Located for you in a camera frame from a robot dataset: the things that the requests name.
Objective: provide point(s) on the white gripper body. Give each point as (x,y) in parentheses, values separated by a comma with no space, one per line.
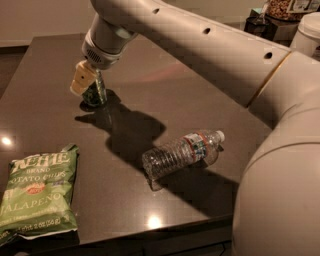
(98,55)

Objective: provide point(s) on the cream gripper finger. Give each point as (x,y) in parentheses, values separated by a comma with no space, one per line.
(84,76)

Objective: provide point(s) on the green soda can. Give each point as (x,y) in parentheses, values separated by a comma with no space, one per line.
(95,95)

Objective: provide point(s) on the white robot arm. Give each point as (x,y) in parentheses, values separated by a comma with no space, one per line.
(277,209)

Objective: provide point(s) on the clear plastic water bottle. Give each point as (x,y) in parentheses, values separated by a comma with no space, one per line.
(201,145)

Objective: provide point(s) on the green jalapeno chips bag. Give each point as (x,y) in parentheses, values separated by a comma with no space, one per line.
(38,195)

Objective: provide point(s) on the black mesh cup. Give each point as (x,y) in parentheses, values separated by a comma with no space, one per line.
(260,27)

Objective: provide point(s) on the dark box under jar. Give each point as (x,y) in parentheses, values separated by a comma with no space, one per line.
(284,30)

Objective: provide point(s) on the snack jar with label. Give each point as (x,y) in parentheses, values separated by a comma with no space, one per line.
(291,10)

